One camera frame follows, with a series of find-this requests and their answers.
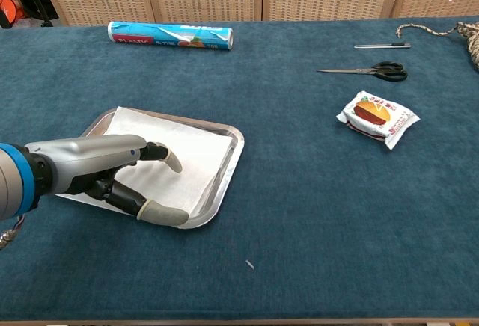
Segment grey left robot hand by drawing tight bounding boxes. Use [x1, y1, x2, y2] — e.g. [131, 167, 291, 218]
[24, 134, 190, 228]

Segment white parchment paper sheet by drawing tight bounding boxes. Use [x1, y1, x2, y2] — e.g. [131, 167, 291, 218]
[55, 105, 234, 219]

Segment stainless steel rectangular tray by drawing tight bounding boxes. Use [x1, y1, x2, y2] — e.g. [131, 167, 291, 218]
[55, 107, 245, 230]

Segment blue plastic wrap roll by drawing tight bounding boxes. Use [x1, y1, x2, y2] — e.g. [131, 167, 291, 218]
[107, 20, 235, 52]

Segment orange round object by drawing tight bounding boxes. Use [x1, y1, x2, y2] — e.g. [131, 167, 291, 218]
[0, 0, 24, 24]

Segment teal velvet table cloth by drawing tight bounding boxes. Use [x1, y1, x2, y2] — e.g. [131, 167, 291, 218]
[0, 16, 479, 322]

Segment white burger snack packet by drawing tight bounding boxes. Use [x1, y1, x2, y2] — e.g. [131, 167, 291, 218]
[335, 90, 421, 151]

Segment black and silver pen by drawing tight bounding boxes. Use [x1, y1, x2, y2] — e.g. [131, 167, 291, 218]
[353, 43, 412, 50]

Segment left robot arm blue ring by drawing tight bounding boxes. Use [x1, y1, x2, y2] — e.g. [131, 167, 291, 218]
[0, 142, 41, 223]

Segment braided wrist cable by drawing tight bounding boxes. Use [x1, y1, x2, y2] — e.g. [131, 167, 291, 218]
[0, 213, 28, 252]

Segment black handled scissors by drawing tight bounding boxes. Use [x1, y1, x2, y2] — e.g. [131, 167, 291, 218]
[316, 61, 409, 82]

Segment camouflage braided rope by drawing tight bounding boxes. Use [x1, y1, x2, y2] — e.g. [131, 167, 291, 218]
[395, 21, 479, 72]

